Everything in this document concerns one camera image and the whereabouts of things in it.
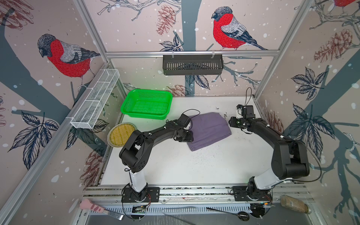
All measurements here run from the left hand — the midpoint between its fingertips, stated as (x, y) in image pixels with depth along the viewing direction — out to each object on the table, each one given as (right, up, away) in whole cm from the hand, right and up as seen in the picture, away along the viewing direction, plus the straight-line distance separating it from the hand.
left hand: (193, 137), depth 90 cm
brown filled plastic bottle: (+47, -28, -23) cm, 59 cm away
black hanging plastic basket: (0, +52, +14) cm, 54 cm away
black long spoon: (+23, -34, -23) cm, 47 cm away
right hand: (+27, +11, +5) cm, 30 cm away
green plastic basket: (-36, +23, +28) cm, 51 cm away
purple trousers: (+10, +5, +6) cm, 13 cm away
